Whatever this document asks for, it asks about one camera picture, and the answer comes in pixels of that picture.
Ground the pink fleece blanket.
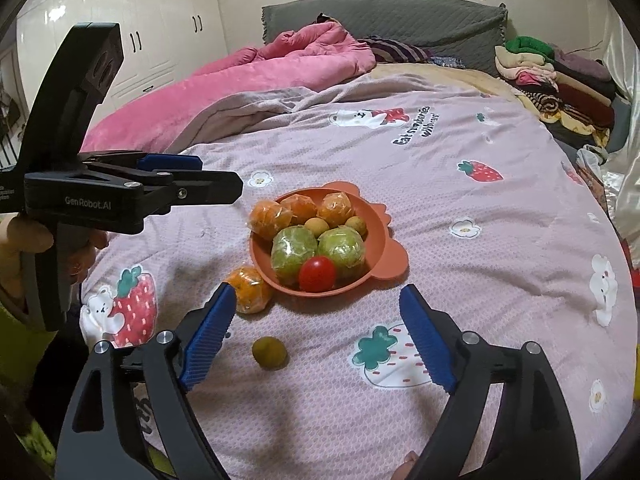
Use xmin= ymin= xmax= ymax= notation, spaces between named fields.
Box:
xmin=82 ymin=22 xmax=377 ymax=153

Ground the cream satin curtain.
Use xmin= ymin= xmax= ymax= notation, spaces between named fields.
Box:
xmin=575 ymin=5 xmax=640 ymax=271

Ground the green patterned clothing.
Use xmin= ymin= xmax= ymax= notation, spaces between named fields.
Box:
xmin=0 ymin=395 xmax=56 ymax=480

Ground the large green fruit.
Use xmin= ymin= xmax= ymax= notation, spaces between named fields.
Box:
xmin=271 ymin=226 xmax=319 ymax=286

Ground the orange bear-shaped bowl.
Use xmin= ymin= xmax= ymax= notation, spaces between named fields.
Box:
xmin=249 ymin=181 xmax=408 ymax=299

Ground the small green fruit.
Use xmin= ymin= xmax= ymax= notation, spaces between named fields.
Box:
xmin=317 ymin=226 xmax=367 ymax=281

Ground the pile of folded clothes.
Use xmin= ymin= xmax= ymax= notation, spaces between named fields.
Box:
xmin=494 ymin=35 xmax=618 ymax=136

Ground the pink strawberry-print quilt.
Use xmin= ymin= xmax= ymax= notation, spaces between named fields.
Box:
xmin=80 ymin=77 xmax=638 ymax=480

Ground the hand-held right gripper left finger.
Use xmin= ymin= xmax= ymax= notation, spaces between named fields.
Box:
xmin=54 ymin=282 xmax=237 ymax=480

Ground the grey quilted headboard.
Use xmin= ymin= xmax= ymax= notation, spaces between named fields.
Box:
xmin=261 ymin=0 xmax=508 ymax=66

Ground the red cherry tomato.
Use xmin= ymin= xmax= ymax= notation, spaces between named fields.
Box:
xmin=299 ymin=256 xmax=337 ymax=293

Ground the white wardrobe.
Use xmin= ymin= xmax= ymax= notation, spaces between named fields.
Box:
xmin=15 ymin=0 xmax=228 ymax=111

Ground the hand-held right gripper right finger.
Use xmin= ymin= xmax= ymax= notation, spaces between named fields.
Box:
xmin=398 ymin=284 xmax=581 ymax=480

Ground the beige blanket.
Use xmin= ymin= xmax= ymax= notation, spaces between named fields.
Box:
xmin=370 ymin=62 xmax=531 ymax=98

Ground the plastic-wrapped orange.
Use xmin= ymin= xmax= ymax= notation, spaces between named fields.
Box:
xmin=317 ymin=192 xmax=356 ymax=228
xmin=279 ymin=194 xmax=321 ymax=226
xmin=249 ymin=200 xmax=293 ymax=241
xmin=225 ymin=266 xmax=274 ymax=315

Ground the person's left hand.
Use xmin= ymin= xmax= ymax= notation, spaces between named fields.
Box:
xmin=0 ymin=212 xmax=108 ymax=306

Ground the dark striped cloth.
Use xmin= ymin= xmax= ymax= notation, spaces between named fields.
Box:
xmin=357 ymin=35 xmax=433 ymax=65

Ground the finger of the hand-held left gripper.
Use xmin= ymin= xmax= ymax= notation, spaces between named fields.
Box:
xmin=82 ymin=162 xmax=244 ymax=218
xmin=80 ymin=150 xmax=203 ymax=173

